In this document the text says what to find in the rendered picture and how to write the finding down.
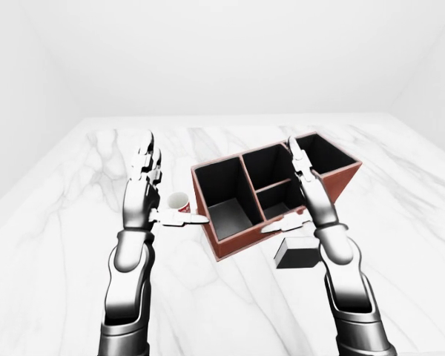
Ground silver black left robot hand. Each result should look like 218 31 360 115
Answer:
122 130 211 232

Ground white mug with red print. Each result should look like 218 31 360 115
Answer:
166 191 191 216

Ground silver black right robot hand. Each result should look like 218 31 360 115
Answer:
260 136 341 235

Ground red-brown desk caddy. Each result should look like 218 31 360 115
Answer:
190 131 363 263

